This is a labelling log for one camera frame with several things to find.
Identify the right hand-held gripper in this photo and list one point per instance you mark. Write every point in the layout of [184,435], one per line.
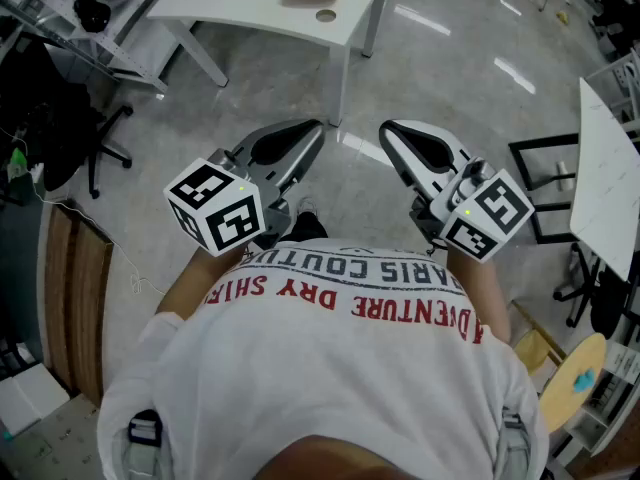
[492,218]

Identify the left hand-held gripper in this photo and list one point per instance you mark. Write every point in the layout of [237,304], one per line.
[235,218]

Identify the person's right forearm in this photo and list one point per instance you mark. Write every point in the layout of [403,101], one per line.
[482,293]

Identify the person's left forearm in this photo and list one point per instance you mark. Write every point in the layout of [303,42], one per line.
[195,280]

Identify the person's black trouser leg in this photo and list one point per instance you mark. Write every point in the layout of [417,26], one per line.
[310,223]

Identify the white paper roll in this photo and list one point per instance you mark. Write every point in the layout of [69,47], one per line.
[565,175]

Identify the white tilted table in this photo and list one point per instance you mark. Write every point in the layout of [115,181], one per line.
[605,178]

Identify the small yellow floor object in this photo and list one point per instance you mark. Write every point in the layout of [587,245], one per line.
[563,17]

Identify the person's white printed t-shirt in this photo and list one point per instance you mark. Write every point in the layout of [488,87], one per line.
[320,368]

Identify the yellow wooden stool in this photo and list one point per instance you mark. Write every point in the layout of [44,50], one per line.
[532,350]

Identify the black office chair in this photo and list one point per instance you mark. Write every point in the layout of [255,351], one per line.
[607,298]
[55,118]

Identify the grey metal shelf rack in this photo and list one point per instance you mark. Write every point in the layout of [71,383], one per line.
[60,18]

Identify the brown wooden boards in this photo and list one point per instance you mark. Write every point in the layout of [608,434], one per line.
[77,303]

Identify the green bag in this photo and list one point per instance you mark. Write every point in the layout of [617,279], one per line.
[17,163]

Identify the blue cloth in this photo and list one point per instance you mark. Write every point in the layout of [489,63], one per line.
[584,380]

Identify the round yellow wooden table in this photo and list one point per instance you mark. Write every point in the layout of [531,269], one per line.
[565,393]

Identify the white storage shelf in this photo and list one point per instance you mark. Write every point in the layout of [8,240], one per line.
[600,418]

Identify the white foam box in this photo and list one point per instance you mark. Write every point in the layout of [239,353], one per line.
[30,398]

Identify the black metal frame stand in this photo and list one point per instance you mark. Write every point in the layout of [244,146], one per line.
[545,143]

